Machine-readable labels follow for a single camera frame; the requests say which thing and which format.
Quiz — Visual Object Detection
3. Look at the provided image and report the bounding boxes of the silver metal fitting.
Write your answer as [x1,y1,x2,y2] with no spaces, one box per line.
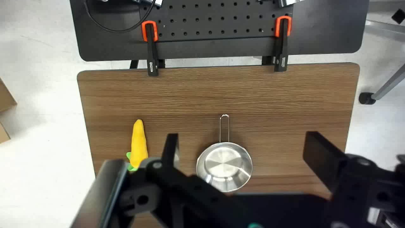
[276,0,306,8]
[134,0,164,11]

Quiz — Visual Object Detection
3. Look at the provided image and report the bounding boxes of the orange-yellow plush toy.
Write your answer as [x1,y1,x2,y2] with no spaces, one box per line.
[125,118,150,174]

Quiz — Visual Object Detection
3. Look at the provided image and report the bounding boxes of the grey chair leg with caster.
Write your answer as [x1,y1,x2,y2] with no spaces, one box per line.
[358,63,405,107]

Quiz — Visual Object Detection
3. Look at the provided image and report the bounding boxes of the thin black cable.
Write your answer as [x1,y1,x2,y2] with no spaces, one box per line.
[83,0,147,33]

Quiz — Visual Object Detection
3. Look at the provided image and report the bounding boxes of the orange and black clamp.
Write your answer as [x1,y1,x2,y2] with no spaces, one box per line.
[272,16,294,74]
[140,20,161,79]

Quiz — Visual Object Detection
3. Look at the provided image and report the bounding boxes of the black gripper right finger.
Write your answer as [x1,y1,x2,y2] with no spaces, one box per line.
[301,131,349,192]

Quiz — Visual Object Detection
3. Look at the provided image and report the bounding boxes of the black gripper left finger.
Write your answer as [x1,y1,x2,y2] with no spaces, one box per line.
[159,132,180,172]

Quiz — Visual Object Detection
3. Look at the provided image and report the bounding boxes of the brown cardboard box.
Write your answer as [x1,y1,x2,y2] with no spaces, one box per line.
[0,78,19,115]
[0,122,13,145]

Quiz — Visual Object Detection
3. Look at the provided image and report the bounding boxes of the small silver metal pan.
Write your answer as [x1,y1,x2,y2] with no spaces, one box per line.
[195,113,254,194]

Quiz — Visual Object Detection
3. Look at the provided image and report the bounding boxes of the black perforated metal panel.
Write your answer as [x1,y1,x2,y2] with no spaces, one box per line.
[68,0,371,64]

